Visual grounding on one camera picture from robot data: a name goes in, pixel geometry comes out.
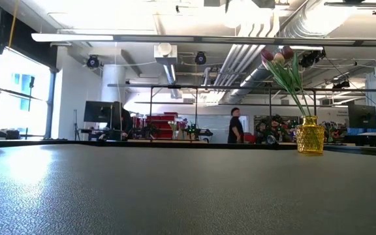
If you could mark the round black ceiling lamp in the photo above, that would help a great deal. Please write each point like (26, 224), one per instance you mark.
(200, 58)
(92, 62)

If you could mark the black ceiling track fixture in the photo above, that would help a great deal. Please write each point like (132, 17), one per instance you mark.
(352, 4)

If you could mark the silver ventilation duct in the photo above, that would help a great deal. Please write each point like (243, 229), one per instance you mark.
(256, 76)

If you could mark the background black robot arm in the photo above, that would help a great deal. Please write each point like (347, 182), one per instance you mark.
(274, 129)
(196, 132)

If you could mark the white ceiling unit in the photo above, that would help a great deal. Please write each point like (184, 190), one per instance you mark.
(165, 53)

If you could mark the red storage bin rack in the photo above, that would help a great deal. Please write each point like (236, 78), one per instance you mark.
(162, 125)

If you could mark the blue storage bins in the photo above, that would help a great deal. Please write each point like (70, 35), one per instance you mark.
(359, 131)

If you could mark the black light stand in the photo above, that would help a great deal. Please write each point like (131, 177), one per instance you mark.
(31, 81)

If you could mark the person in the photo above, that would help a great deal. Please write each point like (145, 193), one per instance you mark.
(121, 119)
(235, 127)

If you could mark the black ceiling spotlight cluster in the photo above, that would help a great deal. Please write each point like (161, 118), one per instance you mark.
(312, 58)

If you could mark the black metal workstation frame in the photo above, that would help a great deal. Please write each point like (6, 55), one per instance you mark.
(227, 87)

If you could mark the amber glass vase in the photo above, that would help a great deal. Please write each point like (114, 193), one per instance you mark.
(310, 138)

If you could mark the black monitor on stand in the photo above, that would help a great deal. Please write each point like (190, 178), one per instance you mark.
(96, 112)

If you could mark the grey overhead rig beam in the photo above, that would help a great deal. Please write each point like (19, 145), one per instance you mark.
(207, 39)

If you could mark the dark red tulip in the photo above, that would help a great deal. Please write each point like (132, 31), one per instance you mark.
(266, 53)

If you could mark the background flower bunch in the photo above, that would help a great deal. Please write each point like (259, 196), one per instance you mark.
(179, 125)
(333, 130)

